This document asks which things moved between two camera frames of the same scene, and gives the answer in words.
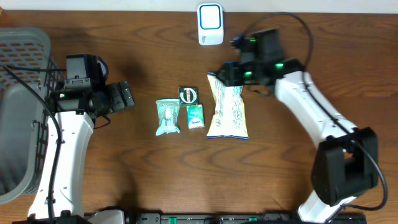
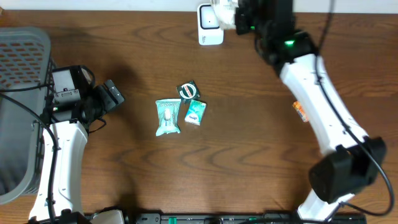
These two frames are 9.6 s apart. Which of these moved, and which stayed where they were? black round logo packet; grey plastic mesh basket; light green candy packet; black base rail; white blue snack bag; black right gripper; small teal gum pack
Moved: small teal gum pack; black round logo packet; white blue snack bag; black right gripper
Stayed: light green candy packet; grey plastic mesh basket; black base rail
